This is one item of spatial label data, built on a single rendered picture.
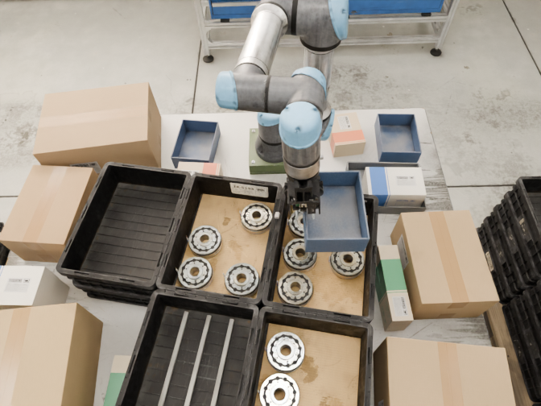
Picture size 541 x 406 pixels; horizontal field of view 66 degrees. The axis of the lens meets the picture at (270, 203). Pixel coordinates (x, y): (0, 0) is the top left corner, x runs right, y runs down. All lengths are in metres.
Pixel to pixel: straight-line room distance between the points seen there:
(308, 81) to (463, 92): 2.39
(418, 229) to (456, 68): 2.10
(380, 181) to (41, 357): 1.17
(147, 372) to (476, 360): 0.86
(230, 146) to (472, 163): 1.58
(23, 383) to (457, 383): 1.09
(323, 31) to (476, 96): 2.13
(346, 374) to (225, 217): 0.60
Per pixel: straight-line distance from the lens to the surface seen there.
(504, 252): 2.12
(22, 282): 1.43
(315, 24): 1.16
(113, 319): 1.47
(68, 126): 1.70
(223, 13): 3.02
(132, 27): 3.70
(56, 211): 1.54
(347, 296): 1.27
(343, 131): 1.67
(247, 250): 1.32
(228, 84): 0.85
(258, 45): 0.96
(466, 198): 2.60
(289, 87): 0.83
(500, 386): 1.25
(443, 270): 1.34
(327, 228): 1.08
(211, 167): 1.57
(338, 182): 1.14
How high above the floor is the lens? 2.02
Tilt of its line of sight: 58 degrees down
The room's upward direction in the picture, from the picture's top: 3 degrees counter-clockwise
